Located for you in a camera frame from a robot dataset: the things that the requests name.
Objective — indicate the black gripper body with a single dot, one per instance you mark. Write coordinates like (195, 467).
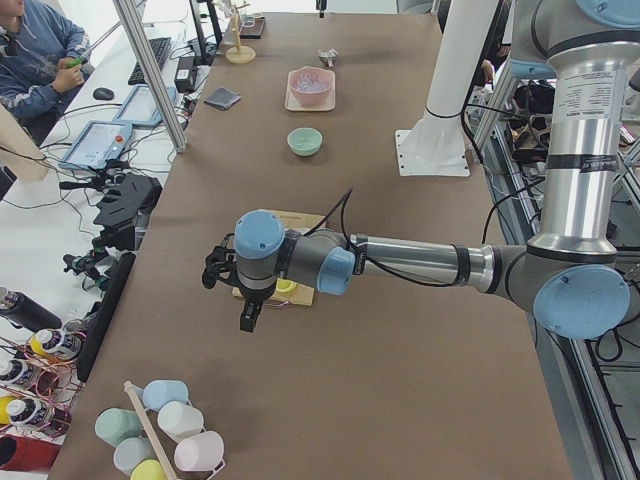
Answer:
(252, 297)

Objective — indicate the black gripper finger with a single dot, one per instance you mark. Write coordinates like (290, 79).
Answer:
(250, 315)

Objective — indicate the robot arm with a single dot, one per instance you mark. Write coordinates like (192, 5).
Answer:
(565, 275)

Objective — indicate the mint green bowl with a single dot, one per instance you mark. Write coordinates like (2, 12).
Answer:
(304, 141)

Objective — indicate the pink bowl with ice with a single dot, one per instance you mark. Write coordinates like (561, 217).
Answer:
(311, 86)

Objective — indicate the metal ice scoop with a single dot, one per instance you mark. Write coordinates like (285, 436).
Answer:
(329, 57)

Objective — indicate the lemon slice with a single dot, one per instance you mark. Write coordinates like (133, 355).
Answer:
(285, 285)

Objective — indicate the wooden cutting board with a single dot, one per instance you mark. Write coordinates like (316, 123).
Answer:
(300, 295)

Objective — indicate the black gripper stand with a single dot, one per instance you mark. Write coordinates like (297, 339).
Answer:
(124, 212)

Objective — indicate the blue cup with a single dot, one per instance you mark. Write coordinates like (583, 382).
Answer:
(157, 393)

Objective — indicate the white cup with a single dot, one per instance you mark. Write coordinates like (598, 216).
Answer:
(180, 421)

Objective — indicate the black bar on table edge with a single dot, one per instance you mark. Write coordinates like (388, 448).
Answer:
(97, 331)

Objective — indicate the pink cup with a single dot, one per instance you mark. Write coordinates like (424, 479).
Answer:
(201, 452)

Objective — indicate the grey folded cloth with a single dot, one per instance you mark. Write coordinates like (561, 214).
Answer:
(222, 98)

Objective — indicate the near teach pendant tablet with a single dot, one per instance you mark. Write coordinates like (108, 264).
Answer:
(98, 143)

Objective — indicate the teach pendant tablet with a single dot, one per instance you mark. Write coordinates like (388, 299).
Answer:
(98, 143)
(139, 108)

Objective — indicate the yellow paint bottle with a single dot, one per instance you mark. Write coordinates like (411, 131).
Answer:
(62, 345)

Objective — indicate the far teach pendant tablet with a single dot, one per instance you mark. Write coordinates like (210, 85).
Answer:
(139, 108)

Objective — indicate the beige serving tray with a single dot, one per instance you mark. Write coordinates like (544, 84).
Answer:
(292, 104)

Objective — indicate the mint green cup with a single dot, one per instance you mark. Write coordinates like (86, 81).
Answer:
(114, 425)

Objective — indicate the wooden cup rack rod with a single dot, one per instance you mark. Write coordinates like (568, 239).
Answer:
(131, 391)

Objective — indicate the grey cup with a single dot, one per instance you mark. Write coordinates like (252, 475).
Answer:
(131, 452)

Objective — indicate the yellow cup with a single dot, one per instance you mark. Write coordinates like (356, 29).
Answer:
(149, 469)

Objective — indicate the black thermos bottle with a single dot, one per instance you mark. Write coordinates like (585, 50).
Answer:
(24, 312)

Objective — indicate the black computer mouse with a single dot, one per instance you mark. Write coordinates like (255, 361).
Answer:
(103, 94)

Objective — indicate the wooden stand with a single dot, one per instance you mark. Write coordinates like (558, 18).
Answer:
(237, 53)

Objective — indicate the dark wooden tray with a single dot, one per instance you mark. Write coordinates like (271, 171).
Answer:
(252, 27)

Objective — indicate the seated person in blue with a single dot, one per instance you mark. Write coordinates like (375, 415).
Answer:
(40, 77)

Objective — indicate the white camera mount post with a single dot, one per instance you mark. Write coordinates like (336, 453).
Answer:
(435, 145)

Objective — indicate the aluminium frame post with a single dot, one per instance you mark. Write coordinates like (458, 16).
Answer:
(132, 24)

